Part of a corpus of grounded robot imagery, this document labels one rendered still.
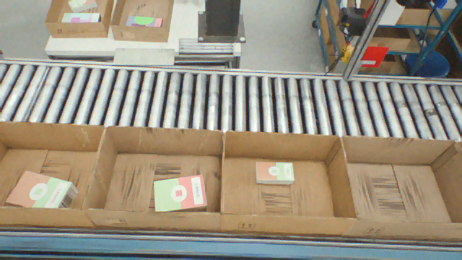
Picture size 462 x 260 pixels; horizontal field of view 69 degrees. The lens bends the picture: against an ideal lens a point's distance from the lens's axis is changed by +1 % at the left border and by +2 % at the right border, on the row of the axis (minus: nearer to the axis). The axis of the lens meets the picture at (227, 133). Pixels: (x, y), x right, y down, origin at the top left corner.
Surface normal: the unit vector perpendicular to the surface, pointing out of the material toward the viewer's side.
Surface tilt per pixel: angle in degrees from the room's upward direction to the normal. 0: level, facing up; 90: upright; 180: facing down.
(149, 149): 89
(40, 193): 0
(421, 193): 1
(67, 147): 89
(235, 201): 0
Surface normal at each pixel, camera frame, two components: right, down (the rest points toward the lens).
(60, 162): 0.04, -0.56
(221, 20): 0.04, 0.83
